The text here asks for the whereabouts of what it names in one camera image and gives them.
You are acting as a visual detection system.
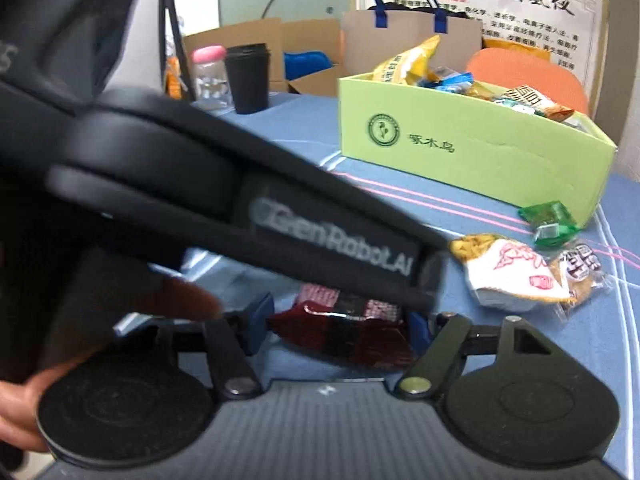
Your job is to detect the dark red snack packet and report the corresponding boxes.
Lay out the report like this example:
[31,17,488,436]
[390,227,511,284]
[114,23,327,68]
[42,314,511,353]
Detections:
[267,284,413,370]

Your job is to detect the green candy packet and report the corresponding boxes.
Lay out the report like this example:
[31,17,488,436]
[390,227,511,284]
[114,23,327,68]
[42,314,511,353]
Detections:
[518,200,580,248]

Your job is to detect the person's left hand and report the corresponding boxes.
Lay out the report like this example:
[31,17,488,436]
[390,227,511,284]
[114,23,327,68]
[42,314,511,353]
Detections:
[1,278,222,453]

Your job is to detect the blue striped tablecloth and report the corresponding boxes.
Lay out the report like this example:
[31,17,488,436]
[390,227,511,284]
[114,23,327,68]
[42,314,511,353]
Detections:
[39,90,640,480]

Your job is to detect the white red noodle snack packet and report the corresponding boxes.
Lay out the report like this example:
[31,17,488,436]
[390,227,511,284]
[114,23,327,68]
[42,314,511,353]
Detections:
[449,233,573,313]

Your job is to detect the clear wrapped biscuit packet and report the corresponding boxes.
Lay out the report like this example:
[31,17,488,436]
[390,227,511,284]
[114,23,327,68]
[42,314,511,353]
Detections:
[547,240,614,322]

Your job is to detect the clear jar pink lid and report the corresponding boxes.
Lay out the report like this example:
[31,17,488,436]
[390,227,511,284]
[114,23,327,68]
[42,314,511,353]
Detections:
[191,44,232,110]

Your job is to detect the black paper coffee cup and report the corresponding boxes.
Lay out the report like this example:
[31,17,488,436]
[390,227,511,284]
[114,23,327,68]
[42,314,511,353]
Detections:
[224,44,270,115]

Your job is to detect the green cardboard snack box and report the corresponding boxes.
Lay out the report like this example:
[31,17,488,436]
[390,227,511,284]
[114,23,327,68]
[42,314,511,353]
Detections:
[338,74,617,226]

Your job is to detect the blue item in cardboard box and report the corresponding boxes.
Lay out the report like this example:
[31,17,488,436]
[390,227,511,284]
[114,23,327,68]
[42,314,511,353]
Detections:
[283,50,333,81]

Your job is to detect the open cardboard box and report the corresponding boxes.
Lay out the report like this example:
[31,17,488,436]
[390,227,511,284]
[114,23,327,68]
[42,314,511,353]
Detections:
[183,18,347,98]

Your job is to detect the orange red snack packet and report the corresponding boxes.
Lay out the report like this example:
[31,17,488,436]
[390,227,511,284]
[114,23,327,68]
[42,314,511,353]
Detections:
[491,84,575,122]

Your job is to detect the blue snack packet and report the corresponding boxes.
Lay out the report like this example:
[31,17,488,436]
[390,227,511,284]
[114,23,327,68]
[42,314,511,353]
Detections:
[418,67,474,93]

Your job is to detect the orange chair back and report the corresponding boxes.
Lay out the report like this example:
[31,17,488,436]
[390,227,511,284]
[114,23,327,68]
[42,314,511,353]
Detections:
[466,48,589,115]

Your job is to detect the large yellow chip bag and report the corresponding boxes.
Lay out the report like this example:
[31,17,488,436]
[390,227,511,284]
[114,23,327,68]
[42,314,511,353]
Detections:
[372,35,440,86]

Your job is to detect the yellow plastic bag behind chair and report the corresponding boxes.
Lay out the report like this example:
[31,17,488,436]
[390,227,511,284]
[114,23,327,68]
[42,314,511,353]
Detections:
[483,37,551,62]

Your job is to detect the brown paper bag blue handles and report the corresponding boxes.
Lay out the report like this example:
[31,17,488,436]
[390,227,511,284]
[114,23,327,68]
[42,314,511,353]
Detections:
[342,0,483,75]

